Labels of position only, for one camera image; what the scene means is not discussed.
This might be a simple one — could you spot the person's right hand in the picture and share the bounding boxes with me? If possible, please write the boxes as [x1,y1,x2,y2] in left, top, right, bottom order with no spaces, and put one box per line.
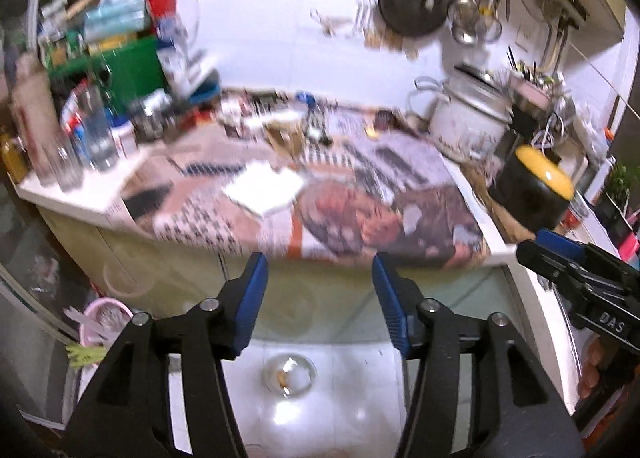
[577,338,609,400]

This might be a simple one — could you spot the black wok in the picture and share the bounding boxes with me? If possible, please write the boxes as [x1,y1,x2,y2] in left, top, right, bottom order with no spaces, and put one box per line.
[377,0,448,37]

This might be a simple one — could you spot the green box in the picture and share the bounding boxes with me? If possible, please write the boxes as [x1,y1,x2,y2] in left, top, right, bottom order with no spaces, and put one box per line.
[47,35,169,105]

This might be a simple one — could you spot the white jar with blue lid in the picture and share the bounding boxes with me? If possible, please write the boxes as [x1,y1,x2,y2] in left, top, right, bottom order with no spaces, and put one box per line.
[112,119,139,157]

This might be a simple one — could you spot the black pot with yellow lid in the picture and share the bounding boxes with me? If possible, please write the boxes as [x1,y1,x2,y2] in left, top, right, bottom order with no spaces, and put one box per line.
[489,144,574,234]

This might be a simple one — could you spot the blue tray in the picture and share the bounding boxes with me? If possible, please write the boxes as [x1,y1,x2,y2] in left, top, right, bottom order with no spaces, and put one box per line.
[186,82,222,102]

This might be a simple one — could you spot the white plastic bag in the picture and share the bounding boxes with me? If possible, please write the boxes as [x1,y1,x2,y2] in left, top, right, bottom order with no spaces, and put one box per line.
[574,113,609,160]

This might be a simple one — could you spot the utensil holder with chopsticks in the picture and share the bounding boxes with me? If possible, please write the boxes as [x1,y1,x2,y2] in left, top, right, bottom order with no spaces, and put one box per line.
[505,48,568,135]

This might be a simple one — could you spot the metal strainer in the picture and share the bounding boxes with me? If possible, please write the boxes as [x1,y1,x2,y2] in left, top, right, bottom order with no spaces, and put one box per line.
[477,13,503,44]

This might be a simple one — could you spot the clear glass tumbler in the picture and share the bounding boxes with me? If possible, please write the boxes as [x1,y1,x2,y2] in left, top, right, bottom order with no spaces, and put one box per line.
[51,140,84,192]

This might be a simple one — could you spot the potted green plant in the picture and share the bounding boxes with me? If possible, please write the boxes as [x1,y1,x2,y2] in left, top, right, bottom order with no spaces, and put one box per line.
[595,163,637,235]

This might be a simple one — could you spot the printed newspaper sheet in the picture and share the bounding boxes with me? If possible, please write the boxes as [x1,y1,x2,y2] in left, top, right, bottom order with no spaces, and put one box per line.
[117,103,488,267]

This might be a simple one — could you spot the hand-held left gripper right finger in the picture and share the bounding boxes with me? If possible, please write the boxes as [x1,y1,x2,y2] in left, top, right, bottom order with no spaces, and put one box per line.
[371,252,586,458]

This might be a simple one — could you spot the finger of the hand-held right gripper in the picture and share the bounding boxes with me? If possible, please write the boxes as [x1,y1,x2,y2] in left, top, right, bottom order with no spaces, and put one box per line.
[516,240,586,295]
[536,229,601,264]

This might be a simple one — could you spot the green clothes pegs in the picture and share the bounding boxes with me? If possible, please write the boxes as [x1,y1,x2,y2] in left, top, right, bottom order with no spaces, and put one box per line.
[65,342,107,370]

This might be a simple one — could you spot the white paper napkin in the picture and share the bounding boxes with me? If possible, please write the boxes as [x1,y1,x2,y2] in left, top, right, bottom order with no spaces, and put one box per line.
[222,160,308,216]

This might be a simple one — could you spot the beige thermos bottle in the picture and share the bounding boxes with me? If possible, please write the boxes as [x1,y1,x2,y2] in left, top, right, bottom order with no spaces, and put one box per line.
[10,55,62,185]

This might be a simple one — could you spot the amber jar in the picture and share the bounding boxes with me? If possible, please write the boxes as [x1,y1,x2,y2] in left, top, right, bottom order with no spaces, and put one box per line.
[0,133,29,185]

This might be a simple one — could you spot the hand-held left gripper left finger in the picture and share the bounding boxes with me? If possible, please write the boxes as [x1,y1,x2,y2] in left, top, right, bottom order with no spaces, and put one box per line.
[62,252,269,458]

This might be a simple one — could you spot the white rice cooker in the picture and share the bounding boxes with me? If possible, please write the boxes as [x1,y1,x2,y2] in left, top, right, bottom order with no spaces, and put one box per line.
[407,70,512,162]

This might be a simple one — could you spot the pale green cabinet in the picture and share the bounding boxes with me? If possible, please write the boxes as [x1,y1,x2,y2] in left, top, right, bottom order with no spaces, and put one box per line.
[37,203,507,346]

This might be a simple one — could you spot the brown crumpled paper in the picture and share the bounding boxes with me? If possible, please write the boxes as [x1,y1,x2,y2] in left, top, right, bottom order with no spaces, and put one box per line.
[264,120,307,160]

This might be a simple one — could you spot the clear plastic bottle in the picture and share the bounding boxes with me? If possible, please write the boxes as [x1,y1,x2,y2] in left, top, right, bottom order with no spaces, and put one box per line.
[79,82,121,172]

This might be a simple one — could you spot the white plastic strip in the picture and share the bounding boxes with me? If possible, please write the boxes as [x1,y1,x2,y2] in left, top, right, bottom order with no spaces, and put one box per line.
[64,307,108,339]

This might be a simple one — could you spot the glass pitcher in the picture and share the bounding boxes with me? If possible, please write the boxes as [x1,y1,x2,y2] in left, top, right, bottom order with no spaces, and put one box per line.
[165,0,202,41]

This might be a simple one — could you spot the stack of teal packets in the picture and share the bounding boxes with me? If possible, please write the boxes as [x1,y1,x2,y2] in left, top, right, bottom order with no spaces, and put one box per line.
[82,0,149,40]

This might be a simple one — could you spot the white waste bin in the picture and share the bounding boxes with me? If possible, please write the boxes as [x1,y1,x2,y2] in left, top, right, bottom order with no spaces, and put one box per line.
[262,353,318,396]

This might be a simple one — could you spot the pink plastic basket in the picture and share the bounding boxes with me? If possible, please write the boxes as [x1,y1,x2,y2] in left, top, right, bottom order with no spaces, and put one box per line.
[81,299,134,364]

